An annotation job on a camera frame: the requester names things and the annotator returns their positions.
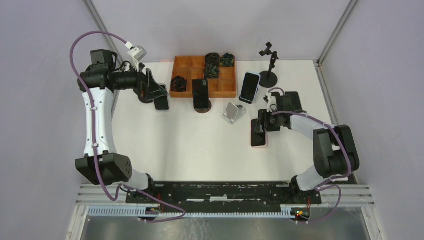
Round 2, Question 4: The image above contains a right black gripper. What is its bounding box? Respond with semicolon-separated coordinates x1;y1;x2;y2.
254;109;283;133

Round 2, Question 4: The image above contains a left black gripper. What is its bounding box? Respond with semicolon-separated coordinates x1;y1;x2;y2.
113;60;167;100

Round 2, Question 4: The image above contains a pink case phone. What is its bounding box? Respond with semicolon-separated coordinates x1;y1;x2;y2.
250;119;267;148

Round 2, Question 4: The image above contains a black clamp stand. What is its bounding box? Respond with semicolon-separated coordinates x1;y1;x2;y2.
137;93;154;104
259;42;279;89

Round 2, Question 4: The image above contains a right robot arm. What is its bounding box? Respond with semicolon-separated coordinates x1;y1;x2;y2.
250;88;360;204

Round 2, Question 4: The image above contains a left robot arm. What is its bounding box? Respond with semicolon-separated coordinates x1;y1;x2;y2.
75;46;168;204

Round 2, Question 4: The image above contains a phone with clear case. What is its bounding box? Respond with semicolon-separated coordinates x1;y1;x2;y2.
153;83;170;112

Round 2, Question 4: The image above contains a silver folding phone stand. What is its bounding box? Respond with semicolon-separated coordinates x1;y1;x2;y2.
222;102;246;125

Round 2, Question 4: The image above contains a black phone on wooden stand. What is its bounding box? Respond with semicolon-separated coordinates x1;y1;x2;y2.
192;79;209;110

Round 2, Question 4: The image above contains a blue case phone rear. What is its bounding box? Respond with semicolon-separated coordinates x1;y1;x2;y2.
239;71;261;105

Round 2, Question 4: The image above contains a round wooden phone stand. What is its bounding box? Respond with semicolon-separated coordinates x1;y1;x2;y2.
194;100;212;114

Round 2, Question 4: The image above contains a black coiled band front-left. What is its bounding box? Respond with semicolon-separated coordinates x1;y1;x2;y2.
170;75;188;93

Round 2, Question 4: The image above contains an orange compartment tray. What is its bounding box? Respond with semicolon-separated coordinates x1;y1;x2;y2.
168;55;237;98

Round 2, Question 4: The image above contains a black coiled band middle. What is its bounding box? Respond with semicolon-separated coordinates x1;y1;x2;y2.
204;64;220;79

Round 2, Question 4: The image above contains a black coiled band top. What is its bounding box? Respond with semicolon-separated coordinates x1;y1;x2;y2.
204;52;221;67

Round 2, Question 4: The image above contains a green-black coiled band right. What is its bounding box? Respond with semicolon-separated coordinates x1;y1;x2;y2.
219;52;235;68

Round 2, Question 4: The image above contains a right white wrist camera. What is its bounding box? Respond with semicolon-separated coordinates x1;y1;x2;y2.
264;92;278;113

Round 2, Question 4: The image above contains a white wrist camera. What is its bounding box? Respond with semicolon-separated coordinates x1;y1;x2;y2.
264;92;278;113
125;41;147;72

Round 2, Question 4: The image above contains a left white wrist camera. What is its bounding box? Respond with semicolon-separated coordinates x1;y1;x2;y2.
125;41;147;72

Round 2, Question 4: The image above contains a white slotted cable duct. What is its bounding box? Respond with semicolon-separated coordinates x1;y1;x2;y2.
86;205;312;220

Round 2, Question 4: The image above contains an aluminium rail frame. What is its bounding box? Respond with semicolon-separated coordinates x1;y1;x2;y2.
76;182;375;208

